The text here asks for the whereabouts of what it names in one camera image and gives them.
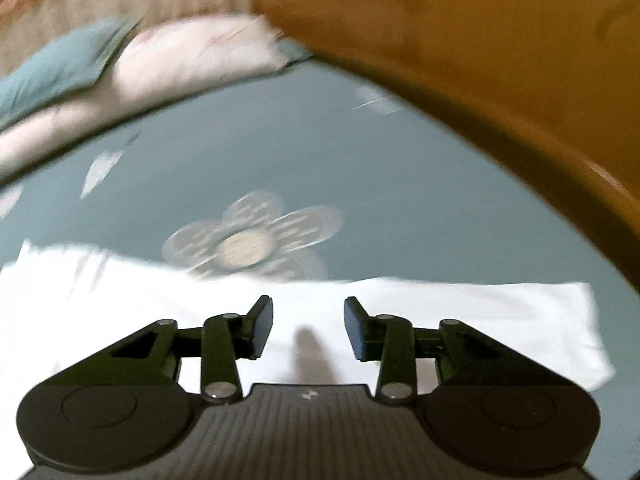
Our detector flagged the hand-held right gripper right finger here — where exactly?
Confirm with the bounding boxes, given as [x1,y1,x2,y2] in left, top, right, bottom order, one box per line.
[344,296,558,405]

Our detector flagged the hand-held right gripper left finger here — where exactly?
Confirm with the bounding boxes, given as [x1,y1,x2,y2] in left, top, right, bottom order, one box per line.
[60,296,275,405]

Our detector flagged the white long-sleeved printed shirt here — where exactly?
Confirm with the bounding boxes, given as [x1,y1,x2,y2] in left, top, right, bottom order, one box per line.
[0,240,617,396]

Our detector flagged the pink floral folded quilt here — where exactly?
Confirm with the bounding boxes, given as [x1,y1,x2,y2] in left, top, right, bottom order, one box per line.
[0,12,288,176]

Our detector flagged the wooden headboard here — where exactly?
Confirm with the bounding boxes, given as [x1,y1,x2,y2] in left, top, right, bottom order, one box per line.
[252,0,640,281]

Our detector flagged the teal pillow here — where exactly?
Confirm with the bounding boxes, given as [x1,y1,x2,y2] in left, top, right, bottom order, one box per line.
[0,17,141,128]

